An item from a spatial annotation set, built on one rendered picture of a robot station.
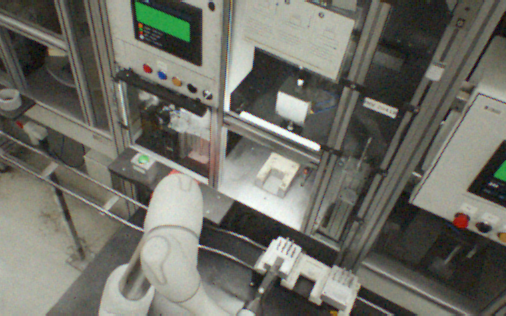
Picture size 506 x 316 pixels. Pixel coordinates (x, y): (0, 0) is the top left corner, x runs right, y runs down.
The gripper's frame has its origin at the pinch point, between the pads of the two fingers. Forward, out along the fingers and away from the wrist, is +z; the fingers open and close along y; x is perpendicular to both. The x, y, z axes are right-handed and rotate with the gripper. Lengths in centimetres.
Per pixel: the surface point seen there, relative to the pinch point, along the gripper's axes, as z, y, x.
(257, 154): 45, -1, 32
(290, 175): 37.0, 6.2, 12.9
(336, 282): 5.2, 2.3, -21.4
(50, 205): 11, -90, 149
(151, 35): 17, 68, 61
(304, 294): -0.6, -7.0, -12.9
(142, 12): 17, 75, 64
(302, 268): 7.0, -3.9, -8.1
